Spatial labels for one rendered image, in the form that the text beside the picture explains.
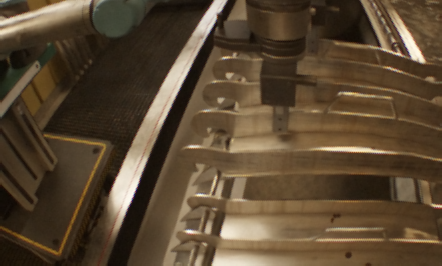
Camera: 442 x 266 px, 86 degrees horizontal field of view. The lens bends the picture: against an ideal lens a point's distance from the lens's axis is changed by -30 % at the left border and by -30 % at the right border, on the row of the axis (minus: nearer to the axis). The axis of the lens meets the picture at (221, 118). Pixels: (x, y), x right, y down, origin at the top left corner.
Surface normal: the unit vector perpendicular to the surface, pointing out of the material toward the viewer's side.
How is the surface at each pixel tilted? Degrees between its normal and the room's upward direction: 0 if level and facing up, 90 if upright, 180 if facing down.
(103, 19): 90
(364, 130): 90
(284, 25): 90
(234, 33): 0
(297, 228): 7
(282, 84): 90
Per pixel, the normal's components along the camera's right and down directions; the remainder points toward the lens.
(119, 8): 0.00, 0.69
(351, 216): -0.08, -0.72
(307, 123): -0.21, 0.69
